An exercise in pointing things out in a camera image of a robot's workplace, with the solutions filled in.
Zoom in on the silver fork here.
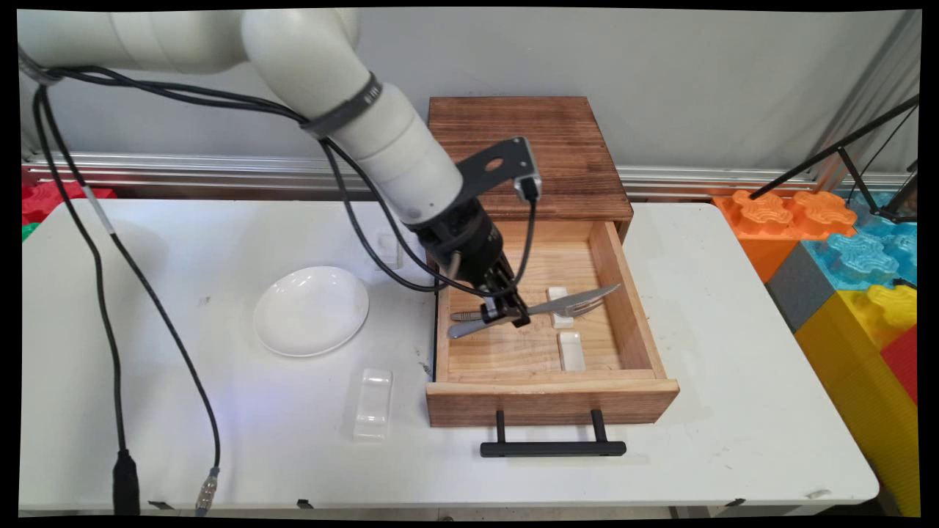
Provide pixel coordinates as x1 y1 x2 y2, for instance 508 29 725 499
450 297 604 323

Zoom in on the silver serrated table knife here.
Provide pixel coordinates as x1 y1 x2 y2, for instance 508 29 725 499
447 283 623 340

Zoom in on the orange foam block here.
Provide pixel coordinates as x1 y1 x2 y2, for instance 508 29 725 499
713 189 858 284

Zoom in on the small white cutlery rest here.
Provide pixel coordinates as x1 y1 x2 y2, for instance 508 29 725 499
547 286 576 329
558 331 588 372

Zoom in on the black velcro cable strap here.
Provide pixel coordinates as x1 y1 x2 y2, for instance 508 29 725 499
18 48 64 86
301 73 384 141

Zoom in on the thick black cable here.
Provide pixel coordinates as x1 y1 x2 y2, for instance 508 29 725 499
29 66 540 516

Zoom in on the light wooden drawer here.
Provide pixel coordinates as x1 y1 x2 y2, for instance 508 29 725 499
425 219 680 428

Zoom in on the grey foam block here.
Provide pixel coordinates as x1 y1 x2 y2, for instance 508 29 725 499
765 242 838 334

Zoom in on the thin black cable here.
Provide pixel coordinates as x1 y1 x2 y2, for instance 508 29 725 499
40 66 500 513

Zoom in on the blue foam block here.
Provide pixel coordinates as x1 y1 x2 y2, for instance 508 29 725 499
803 192 919 291

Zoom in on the red foam block with studs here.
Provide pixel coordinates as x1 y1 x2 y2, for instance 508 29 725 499
22 180 117 225

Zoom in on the large white ceramic cutlery rest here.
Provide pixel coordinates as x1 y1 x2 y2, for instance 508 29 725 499
352 369 394 442

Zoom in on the white round plate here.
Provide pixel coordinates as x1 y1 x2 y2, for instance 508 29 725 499
253 266 370 358

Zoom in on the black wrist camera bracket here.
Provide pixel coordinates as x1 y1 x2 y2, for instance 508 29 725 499
455 136 542 196

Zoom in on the black tripod stand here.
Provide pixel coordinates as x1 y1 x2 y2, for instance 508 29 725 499
748 95 921 224

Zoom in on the black drawer handle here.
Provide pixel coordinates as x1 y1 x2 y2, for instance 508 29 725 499
481 409 627 458

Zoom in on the aluminium rail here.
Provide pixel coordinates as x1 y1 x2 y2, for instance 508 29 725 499
22 153 918 200

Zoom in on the small red foam block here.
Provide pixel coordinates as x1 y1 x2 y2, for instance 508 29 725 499
880 326 920 405

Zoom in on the dark wooden cabinet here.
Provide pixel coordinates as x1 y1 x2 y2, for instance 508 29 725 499
423 96 635 243

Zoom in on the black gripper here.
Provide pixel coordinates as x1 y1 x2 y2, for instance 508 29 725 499
408 197 533 329

